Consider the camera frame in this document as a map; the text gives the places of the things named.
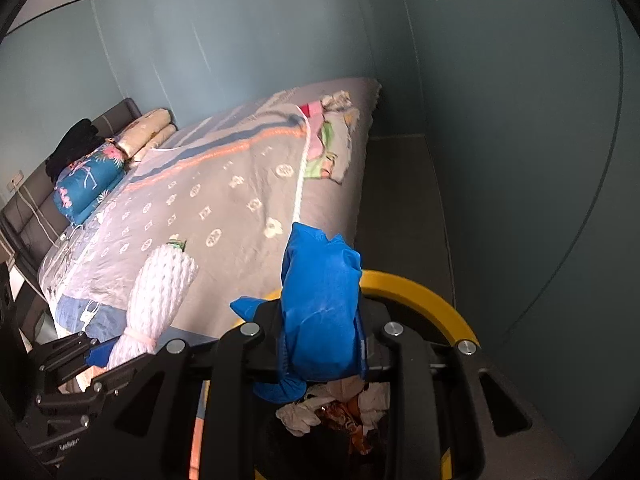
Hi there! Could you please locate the yellow rimmed black trash bin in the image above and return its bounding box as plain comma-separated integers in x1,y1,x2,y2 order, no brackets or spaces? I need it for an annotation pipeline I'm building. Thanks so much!
190,269,481,480

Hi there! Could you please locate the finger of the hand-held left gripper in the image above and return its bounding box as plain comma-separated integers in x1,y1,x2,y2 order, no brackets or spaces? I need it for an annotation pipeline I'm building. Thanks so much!
36,354,152,412
31,332,101,383

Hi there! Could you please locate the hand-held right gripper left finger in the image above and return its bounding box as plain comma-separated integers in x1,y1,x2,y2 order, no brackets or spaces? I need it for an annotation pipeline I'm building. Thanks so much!
60,300,284,480

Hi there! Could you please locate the beige folded quilt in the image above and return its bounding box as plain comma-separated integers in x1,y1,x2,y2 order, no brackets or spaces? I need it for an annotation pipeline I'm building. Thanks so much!
117,109,177,162

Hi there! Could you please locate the white foam fruit net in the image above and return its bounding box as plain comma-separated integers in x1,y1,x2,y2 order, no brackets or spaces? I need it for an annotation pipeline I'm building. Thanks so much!
107,241,200,371

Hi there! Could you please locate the blue floral folded quilt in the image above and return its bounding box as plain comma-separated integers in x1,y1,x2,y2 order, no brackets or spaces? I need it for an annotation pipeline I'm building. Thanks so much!
52,142,127,226

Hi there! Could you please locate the black clothes pile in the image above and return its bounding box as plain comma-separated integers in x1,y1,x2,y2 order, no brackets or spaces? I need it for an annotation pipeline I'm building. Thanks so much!
45,119,101,178

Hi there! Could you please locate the grey printed bed blanket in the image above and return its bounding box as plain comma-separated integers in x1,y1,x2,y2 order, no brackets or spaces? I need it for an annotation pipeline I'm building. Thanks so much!
37,77,383,341

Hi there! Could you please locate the grey bed headboard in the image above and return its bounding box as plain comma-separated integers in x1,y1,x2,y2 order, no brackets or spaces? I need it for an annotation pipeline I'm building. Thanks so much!
0,97,143,261

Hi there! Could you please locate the white charging cable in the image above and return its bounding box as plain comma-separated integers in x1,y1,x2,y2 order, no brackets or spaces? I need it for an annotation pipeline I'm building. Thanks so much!
15,180,66,241

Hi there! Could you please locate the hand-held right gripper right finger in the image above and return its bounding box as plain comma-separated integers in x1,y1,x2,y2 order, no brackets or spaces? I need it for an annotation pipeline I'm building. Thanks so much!
357,307,533,480

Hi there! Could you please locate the pink printed sheet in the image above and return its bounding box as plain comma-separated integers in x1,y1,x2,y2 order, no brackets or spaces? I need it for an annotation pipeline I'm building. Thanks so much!
300,90,361,183

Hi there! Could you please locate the blue plastic glove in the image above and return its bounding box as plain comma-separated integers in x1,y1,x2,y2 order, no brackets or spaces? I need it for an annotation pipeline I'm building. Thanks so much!
230,222,368,403

